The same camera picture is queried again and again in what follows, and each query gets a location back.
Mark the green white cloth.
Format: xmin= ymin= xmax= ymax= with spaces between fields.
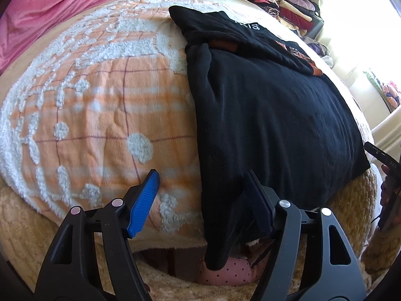
xmin=363 ymin=70 xmax=384 ymax=95

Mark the cloth bag of clothes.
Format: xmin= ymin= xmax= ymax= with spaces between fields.
xmin=309 ymin=36 xmax=335 ymax=66

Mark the pink pillow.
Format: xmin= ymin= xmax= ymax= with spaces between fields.
xmin=0 ymin=0 xmax=121 ymax=76

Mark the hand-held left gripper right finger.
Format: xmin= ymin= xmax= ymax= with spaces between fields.
xmin=246 ymin=169 xmax=367 ymax=301

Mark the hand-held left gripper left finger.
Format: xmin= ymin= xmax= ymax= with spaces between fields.
xmin=33 ymin=169 xmax=161 ymax=301

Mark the orange white tufted blanket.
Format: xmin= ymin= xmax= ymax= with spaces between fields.
xmin=0 ymin=0 xmax=373 ymax=245

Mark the pile of folded clothes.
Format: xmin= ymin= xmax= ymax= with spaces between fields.
xmin=239 ymin=0 xmax=325 ymax=36

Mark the black sweater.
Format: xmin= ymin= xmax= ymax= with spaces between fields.
xmin=168 ymin=6 xmax=372 ymax=272

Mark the white plastic object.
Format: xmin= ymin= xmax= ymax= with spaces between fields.
xmin=370 ymin=107 xmax=401 ymax=164

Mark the floral cloth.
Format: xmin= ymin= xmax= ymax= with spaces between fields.
xmin=380 ymin=82 xmax=401 ymax=109

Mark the beige fleece bed sheet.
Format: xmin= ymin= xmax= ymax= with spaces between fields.
xmin=0 ymin=169 xmax=386 ymax=301

